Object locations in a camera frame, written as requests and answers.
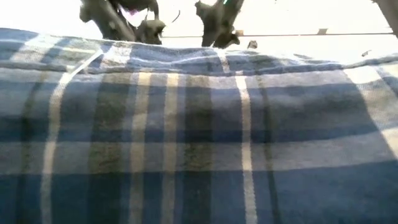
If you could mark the dark garment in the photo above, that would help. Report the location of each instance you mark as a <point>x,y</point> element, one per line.
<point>186,140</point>

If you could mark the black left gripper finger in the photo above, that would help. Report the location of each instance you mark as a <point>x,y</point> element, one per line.
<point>150,31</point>
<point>115,26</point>

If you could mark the black ceiling-mounted camera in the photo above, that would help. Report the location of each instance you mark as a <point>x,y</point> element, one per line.
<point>252,44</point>
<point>366,53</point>

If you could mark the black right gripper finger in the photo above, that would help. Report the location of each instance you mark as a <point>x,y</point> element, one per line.
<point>210,21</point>
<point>227,39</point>

